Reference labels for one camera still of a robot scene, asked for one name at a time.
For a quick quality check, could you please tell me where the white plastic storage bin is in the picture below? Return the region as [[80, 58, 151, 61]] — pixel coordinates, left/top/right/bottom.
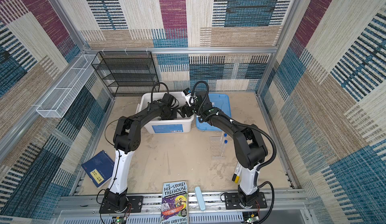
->
[[136, 91, 195, 134]]

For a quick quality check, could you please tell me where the clear test tube rack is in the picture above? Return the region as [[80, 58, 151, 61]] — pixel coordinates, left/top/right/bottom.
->
[[210, 136, 225, 160]]

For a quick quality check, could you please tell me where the blue capped test tube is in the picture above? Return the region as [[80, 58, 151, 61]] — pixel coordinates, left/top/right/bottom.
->
[[220, 139, 228, 157]]

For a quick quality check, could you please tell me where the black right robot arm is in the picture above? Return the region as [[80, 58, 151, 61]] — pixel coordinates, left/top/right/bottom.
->
[[181, 91, 277, 208]]

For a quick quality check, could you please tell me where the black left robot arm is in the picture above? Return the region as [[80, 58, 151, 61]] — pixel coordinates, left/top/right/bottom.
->
[[101, 93, 176, 213]]

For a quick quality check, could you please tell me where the blue plastic bin lid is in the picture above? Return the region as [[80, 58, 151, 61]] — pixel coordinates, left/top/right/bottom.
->
[[195, 93, 232, 132]]

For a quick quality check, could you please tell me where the black mesh shelf rack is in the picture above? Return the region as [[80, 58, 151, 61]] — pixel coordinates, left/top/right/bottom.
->
[[91, 51, 159, 97]]

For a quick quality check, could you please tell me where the yellow capped white marker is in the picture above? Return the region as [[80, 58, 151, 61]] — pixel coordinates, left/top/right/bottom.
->
[[234, 167, 242, 183]]

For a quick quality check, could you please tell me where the black capped white marker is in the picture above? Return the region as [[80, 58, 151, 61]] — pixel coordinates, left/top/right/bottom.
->
[[232, 163, 242, 183]]

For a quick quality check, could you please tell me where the light blue case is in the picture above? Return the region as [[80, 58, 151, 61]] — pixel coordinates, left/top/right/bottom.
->
[[195, 186, 206, 212]]

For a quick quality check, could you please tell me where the dark blue notebook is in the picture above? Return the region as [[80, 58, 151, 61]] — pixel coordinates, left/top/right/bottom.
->
[[81, 150, 115, 188]]

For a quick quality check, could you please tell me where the treehouse paperback book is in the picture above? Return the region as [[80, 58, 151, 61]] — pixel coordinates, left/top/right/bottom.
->
[[160, 181, 189, 224]]

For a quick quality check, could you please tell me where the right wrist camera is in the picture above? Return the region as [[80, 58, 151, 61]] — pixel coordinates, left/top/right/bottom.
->
[[182, 87, 195, 106]]

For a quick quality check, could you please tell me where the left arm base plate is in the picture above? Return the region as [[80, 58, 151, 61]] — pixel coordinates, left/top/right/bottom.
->
[[99, 195, 143, 214]]

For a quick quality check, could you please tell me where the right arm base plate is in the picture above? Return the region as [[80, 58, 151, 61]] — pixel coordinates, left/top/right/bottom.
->
[[220, 192, 267, 210]]

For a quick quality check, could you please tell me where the white wire wall basket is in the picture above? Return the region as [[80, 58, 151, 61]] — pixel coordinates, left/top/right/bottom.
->
[[36, 54, 95, 118]]

